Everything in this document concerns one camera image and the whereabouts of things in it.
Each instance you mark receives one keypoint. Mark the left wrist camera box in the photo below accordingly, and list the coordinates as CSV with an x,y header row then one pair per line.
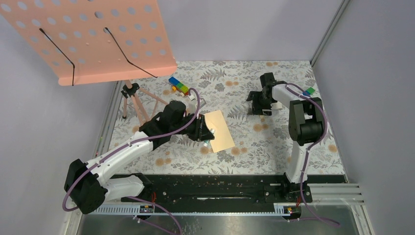
x,y
193,104

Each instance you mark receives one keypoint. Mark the yellow blue green toy blocks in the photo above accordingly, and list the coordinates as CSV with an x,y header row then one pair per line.
x,y
309,92

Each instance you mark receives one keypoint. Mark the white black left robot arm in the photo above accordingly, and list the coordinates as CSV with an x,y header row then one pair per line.
x,y
92,183

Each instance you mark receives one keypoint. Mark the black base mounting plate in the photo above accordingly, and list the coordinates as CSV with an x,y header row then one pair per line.
x,y
225,193

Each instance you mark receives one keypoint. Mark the pink tripod music stand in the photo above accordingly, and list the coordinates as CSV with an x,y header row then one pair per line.
x,y
93,41

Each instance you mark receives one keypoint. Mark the multicolour toy block car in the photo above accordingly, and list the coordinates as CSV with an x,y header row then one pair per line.
x,y
178,86

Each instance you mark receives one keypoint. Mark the floral patterned table mat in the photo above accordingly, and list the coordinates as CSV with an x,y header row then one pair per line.
x,y
262,143

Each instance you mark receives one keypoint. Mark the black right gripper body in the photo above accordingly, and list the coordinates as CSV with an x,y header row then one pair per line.
x,y
258,106

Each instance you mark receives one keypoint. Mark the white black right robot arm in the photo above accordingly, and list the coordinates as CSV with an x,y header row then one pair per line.
x,y
307,124

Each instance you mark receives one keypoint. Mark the cream envelope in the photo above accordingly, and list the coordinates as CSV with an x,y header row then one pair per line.
x,y
222,136

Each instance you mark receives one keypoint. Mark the aluminium frame rail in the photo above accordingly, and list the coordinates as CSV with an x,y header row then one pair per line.
x,y
324,194

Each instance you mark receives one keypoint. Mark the white green glue stick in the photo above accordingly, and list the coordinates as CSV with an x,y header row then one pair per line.
x,y
208,138

